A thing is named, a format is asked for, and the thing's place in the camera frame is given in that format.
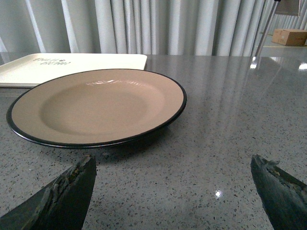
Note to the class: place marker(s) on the metal stand pole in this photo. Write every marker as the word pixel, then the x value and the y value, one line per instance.
pixel 266 28

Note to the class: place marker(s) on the beige plate with black rim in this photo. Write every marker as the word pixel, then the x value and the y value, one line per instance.
pixel 97 108

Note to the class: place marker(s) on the white rectangular tray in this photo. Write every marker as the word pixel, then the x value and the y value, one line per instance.
pixel 34 69

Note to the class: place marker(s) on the brown cardboard box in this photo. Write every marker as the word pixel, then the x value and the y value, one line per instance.
pixel 289 37

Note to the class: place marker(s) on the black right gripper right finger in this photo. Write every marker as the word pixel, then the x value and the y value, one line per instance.
pixel 284 198

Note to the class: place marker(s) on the grey curtain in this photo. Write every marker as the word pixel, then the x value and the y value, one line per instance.
pixel 173 27

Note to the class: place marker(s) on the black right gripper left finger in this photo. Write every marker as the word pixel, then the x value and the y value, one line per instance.
pixel 60 205

